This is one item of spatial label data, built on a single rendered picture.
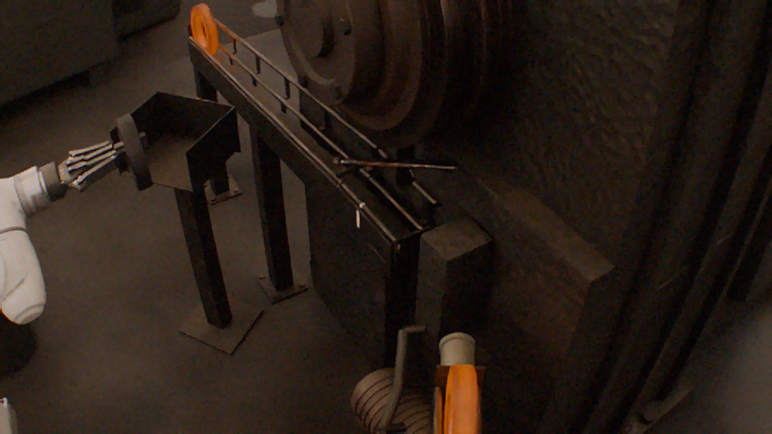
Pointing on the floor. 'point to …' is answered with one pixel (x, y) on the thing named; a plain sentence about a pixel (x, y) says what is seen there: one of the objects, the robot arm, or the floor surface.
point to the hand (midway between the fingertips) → (131, 145)
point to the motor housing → (419, 423)
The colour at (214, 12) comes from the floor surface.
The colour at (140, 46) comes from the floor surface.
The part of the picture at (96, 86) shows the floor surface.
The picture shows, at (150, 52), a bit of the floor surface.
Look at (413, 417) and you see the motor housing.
